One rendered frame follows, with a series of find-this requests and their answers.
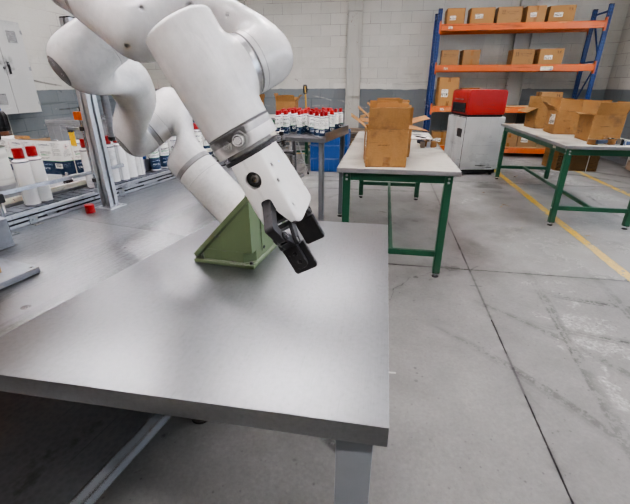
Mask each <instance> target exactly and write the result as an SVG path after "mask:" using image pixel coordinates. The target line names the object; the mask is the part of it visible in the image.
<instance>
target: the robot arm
mask: <svg viewBox="0 0 630 504"><path fill-rule="evenodd" d="M52 1H53V2H54V3H55V4H56V5H58V6H59V7H61V8H62V9H64V10H66V11H68V12H69V13H70V14H72V15H73V16H74V17H75V18H74V19H72V20H71V21H70V22H68V23H67V24H65V25H64V26H63V27H61V28H60V29H59V30H57V31H56V32H55V33H54V34H53V35H52V36H51V37H50V39H49V41H48V43H47V47H46V54H47V59H48V63H49V64H50V66H51V67H52V69H53V71H54V72H55V73H56V74H57V75H58V77H59V78H61V80H62V81H63V82H65V83H66V84H68V85H69V86H71V87H72V88H74V89H76V90H78V91H81V92H83V93H87V94H91V95H111V96H112V97H113V99H114V100H115V102H116V106H115V111H114V116H113V133H114V136H115V139H116V141H117V142H118V144H119V145H120V146H121V147H122V149H123V150H124V151H126V152H127V153H128V154H129V155H132V156H135V157H144V156H147V155H149V154H151V153H152V152H154V151H155V150H156V149H157V148H159V147H160V146H161V145H162V144H164V143H165V142H166V141H167V140H168V139H170V138H171V137H172V136H174V135H176V142H175V144H174V147H173V149H172V151H171V153H170V155H169V157H168V160H167V167H168V169H169V170H170V171H171V173H172V174H173V175H174V176H175V177H176V178H177V179H178V180H179V181H180V182H181V183H182V184H183V185H184V186H185V187H186V188H187V189H188V190H189V191H190V192H191V193H192V195H193V196H194V197H195V198H196V199H197V200H198V201H199V202H200V203H201V204H202V205H203V206H204V207H205V208H206V209H207V210H208V211H209V212H210V213H211V214H212V215H213V216H214V217H215V218H216V219H217V220H218V221H219V222H220V224H221V222H222V221H223V220H224V219H225V218H226V217H227V216H228V215H229V214H230V212H231V211H232V210H233V209H234V208H235V207H236V206H237V205H238V204H239V203H240V201H241V200H242V199H243V198H244V195H246V197H247V199H248V200H249V202H250V204H251V206H252V207H253V209H254V211H255V212H256V214H257V216H258V217H259V219H260V220H261V222H262V223H263V225H264V231H265V233H266V234H267V235H268V236H269V237H270V238H271V239H272V240H273V242H274V244H276V245H277V246H278V247H279V249H280V251H283V253H284V255H285V256H286V258H287V259H288V261H289V263H290V264H291V266H292V268H293V269H294V271H295V272H296V273H297V274H300V273H302V272H305V271H307V270H309V269H312V268H314V267H316V266H317V261H316V259H315V258H314V256H313V254H312V253H311V251H310V249H309V247H308V246H307V244H310V243H312V242H314V241H317V240H319V239H321V238H323V237H324V236H325V233H324V231H323V230H322V228H321V226H320V224H319V222H318V221H317V219H316V217H315V215H314V214H311V213H312V210H311V208H310V206H309V203H310V199H311V196H310V193H309V192H308V190H307V188H306V187H305V185H304V183H303V182H302V180H301V178H300V177H299V175H298V174H297V172H296V170H295V169H294V167H293V166H292V164H291V162H290V161H289V159H288V158H287V156H286V155H285V153H284V152H283V150H282V149H281V148H280V146H279V145H278V144H277V143H276V140H277V139H278V137H277V136H276V135H275V136H273V137H272V136H271V134H270V133H272V132H273V131H275V130H276V129H277V128H276V126H275V124H274V123H273V121H272V119H271V117H270V115H269V114H268V112H267V110H266V109H265V107H264V105H263V103H262V101H261V99H260V96H259V95H260V94H262V93H264V92H266V91H268V90H269V89H271V88H273V87H275V86H276V85H278V84H279V83H281V82H282V81H283V80H284V79H285V78H287V76H288V75H289V73H290V72H291V70H292V67H293V52H292V48H291V45H290V43H289V41H288V40H287V38H286V37H285V35H284V34H283V33H282V32H281V31H280V30H279V29H278V28H277V27H276V26H275V25H274V24H273V23H271V22H270V21H269V20H268V19H266V18H265V17H263V16H262V15H260V14H258V13H257V12H255V11H253V10H252V9H250V8H248V7H247V6H245V5H243V4H241V3H239V2H237V1H235V0H52ZM139 62H140V63H153V62H157V63H158V65H159V66H160V68H161V70H162V71H163V73H164V74H165V76H166V78H167V79H168V81H169V82H170V84H171V85H172V87H173V88H170V87H164V88H161V89H159V90H157V91H155V88H154V85H153V82H152V80H151V78H150V76H149V74H148V72H147V70H146V69H145V68H144V67H143V66H142V65H141V64H140V63H139ZM193 120H194V122H195V124H196V125H197V127H198V128H199V130H200V131H201V133H202V135H203V136H204V138H205V139H206V141H207V143H208V144H209V146H210V147H211V149H212V151H213V154H214V156H215V157H217V159H218V160H219V162H222V161H224V160H226V159H228V160H229V162H228V163H227V164H226V166H227V168H230V167H232V169H233V171H234V174H235V176H236V178H237V180H238V182H239V184H240V185H239V184H238V183H237V182H236V181H235V180H234V179H233V178H232V177H231V176H230V175H229V174H228V173H227V172H226V171H225V170H224V169H223V168H222V167H221V166H220V165H219V163H218V162H217V161H216V160H215V159H214V158H213V157H212V156H211V155H210V154H209V153H208V152H207V151H206V150H205V149H204V148H203V146H202V145H201V144H200V143H199V141H198V140H197V138H196V136H195V132H194V127H193ZM241 187H242V188H241ZM287 219H288V221H286V222H284V223H282V222H283V221H285V220H287ZM295 220H296V222H295ZM281 223H282V224H281ZM220 224H219V225H220ZM219 225H218V226H219ZM218 226H217V227H218ZM296 226H297V228H298V230H299V232H300V233H301V235H302V237H303V238H304V239H303V240H300V237H299V234H298V231H297V228H296ZM287 229H290V232H291V235H290V234H289V233H287V232H285V230H287ZM282 231H283V232H282ZM304 240H305V241H304ZM306 243H307V244H306Z"/></svg>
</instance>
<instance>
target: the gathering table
mask: <svg viewBox="0 0 630 504"><path fill-rule="evenodd" d="M348 128H349V125H343V127H341V128H338V129H335V130H332V131H330V132H326V133H325V138H319V137H314V135H309V134H307V133H305V134H303V135H297V132H296V133H290V134H289V135H282V137H286V141H291V144H292V150H294V151H295V170H296V172H297V153H296V142H314V143H319V176H318V221H324V143H326V142H329V141H331V140H334V139H336V138H339V137H340V155H339V163H340V162H341V160H342V158H343V157H344V147H345V135H346V134H348V133H349V130H348ZM342 173H343V172H339V195H338V214H340V215H338V217H342V215H341V214H342V197H343V179H342V176H343V174H342Z"/></svg>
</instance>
